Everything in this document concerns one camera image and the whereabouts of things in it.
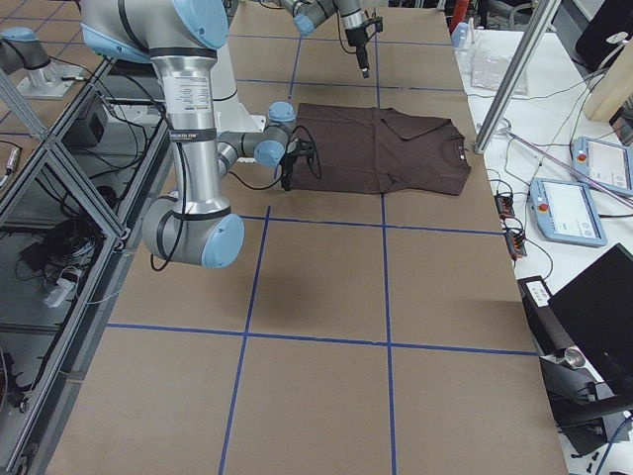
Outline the near teach pendant tablet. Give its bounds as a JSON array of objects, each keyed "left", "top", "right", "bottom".
[{"left": 529, "top": 178, "right": 607, "bottom": 247}]

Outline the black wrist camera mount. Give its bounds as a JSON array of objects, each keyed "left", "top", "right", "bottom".
[{"left": 295, "top": 139, "right": 318, "bottom": 166}]

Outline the black monitor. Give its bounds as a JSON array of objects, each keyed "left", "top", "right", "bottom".
[{"left": 549, "top": 243, "right": 632, "bottom": 394}]

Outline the aluminium frame post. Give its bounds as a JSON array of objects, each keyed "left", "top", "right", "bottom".
[{"left": 474, "top": 0, "right": 561, "bottom": 154}]

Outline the far teach pendant tablet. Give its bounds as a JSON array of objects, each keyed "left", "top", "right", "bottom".
[{"left": 572, "top": 137, "right": 632, "bottom": 197}]

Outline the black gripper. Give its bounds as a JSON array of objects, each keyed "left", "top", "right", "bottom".
[
  {"left": 344, "top": 13, "right": 370, "bottom": 79},
  {"left": 280, "top": 142, "right": 302, "bottom": 191}
]

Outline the black power strip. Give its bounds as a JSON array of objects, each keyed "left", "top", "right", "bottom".
[{"left": 491, "top": 178, "right": 527, "bottom": 262}]

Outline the red cylinder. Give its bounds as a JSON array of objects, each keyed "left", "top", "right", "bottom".
[{"left": 449, "top": 0, "right": 470, "bottom": 34}]

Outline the white reacher grabber stick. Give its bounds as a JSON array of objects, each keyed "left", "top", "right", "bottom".
[{"left": 497, "top": 120, "right": 633, "bottom": 200}]

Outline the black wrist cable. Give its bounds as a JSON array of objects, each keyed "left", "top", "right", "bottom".
[{"left": 150, "top": 126, "right": 323, "bottom": 272}]

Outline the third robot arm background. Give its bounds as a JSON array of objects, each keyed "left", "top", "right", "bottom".
[{"left": 1, "top": 27, "right": 84, "bottom": 100}]

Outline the clear plastic bag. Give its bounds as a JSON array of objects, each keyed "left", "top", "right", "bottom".
[{"left": 471, "top": 49, "right": 512, "bottom": 91}]

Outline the brown t-shirt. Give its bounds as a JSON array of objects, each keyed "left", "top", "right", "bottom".
[{"left": 290, "top": 103, "right": 471, "bottom": 196}]

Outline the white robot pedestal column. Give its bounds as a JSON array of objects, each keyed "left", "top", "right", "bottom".
[{"left": 211, "top": 44, "right": 266, "bottom": 134}]

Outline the black box white label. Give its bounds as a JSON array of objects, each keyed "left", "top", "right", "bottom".
[{"left": 517, "top": 276, "right": 553, "bottom": 317}]

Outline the teach pendant tablet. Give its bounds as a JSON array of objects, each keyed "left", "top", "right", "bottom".
[
  {"left": 572, "top": 137, "right": 632, "bottom": 197},
  {"left": 529, "top": 178, "right": 607, "bottom": 247}
]

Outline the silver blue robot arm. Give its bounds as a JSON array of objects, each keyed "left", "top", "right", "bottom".
[
  {"left": 274, "top": 0, "right": 382, "bottom": 78},
  {"left": 81, "top": 1, "right": 296, "bottom": 268}
]

